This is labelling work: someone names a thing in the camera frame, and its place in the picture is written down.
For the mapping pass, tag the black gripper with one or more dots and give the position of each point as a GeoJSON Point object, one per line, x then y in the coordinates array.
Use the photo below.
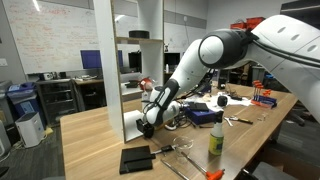
{"type": "Point", "coordinates": [150, 118]}

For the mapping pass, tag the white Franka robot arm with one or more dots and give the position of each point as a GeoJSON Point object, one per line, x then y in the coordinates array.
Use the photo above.
{"type": "Point", "coordinates": [266, 50]}

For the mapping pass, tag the red object in plastic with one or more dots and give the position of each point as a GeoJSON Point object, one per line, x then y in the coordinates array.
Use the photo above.
{"type": "Point", "coordinates": [146, 83]}

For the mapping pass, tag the small black shelf object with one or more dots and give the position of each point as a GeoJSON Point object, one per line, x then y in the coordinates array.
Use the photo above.
{"type": "Point", "coordinates": [132, 84]}

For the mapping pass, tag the white shelf unit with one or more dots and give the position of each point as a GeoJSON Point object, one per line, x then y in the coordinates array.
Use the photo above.
{"type": "Point", "coordinates": [106, 66]}

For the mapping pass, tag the black round disc object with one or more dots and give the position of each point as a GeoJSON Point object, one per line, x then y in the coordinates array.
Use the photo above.
{"type": "Point", "coordinates": [138, 34]}

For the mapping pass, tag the digital caliper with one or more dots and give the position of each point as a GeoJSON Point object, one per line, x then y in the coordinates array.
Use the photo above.
{"type": "Point", "coordinates": [166, 148]}

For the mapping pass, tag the black flat box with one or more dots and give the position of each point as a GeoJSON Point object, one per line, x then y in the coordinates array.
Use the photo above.
{"type": "Point", "coordinates": [135, 159]}

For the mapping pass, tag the clear plastic cup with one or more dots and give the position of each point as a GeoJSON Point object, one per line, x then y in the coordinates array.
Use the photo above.
{"type": "Point", "coordinates": [182, 145]}

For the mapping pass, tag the thin metal rod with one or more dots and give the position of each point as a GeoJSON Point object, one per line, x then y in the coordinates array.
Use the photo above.
{"type": "Point", "coordinates": [173, 169]}

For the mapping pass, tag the blue box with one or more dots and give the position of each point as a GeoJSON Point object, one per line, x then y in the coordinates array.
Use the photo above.
{"type": "Point", "coordinates": [201, 116]}

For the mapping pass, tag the black flat case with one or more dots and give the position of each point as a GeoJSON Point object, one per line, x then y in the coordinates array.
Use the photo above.
{"type": "Point", "coordinates": [198, 106]}

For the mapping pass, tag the yellow label spray bottle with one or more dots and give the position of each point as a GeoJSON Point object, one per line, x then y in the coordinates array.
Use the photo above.
{"type": "Point", "coordinates": [216, 141]}

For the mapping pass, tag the brown wooden desk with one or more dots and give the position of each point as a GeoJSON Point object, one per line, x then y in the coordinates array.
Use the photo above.
{"type": "Point", "coordinates": [89, 91]}

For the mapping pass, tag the dark flat monitor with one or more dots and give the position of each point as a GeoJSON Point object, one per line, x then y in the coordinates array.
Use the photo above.
{"type": "Point", "coordinates": [172, 59]}

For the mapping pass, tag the small black round speaker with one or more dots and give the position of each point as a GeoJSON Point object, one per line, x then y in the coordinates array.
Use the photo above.
{"type": "Point", "coordinates": [222, 101]}

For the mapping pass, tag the small metal wrench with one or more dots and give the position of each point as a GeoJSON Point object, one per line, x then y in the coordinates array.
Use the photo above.
{"type": "Point", "coordinates": [228, 121]}

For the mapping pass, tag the blue computer monitor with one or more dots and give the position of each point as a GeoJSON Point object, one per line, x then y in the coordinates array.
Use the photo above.
{"type": "Point", "coordinates": [90, 59]}

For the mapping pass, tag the black metal cabinet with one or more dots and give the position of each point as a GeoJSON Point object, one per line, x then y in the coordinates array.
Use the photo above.
{"type": "Point", "coordinates": [57, 100]}

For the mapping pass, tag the white papers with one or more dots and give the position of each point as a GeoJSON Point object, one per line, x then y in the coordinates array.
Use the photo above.
{"type": "Point", "coordinates": [238, 101]}

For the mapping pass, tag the white air purifier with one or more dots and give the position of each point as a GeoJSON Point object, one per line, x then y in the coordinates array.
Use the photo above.
{"type": "Point", "coordinates": [30, 129]}

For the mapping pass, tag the orange hex key set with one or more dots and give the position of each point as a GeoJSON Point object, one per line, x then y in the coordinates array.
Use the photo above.
{"type": "Point", "coordinates": [263, 99]}

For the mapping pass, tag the blue recycling bin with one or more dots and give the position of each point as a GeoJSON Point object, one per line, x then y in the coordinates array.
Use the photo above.
{"type": "Point", "coordinates": [23, 100]}

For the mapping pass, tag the grey padded chair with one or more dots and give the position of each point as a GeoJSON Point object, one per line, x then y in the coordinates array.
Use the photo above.
{"type": "Point", "coordinates": [270, 171]}

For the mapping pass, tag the whiteboard with writing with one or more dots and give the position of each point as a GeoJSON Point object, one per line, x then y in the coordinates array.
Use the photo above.
{"type": "Point", "coordinates": [50, 36]}

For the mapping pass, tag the orange storage boxes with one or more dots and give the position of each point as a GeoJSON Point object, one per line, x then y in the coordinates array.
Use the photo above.
{"type": "Point", "coordinates": [248, 22]}

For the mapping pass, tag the large dark wall screen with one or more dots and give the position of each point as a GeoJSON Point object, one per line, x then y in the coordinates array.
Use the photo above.
{"type": "Point", "coordinates": [300, 6]}

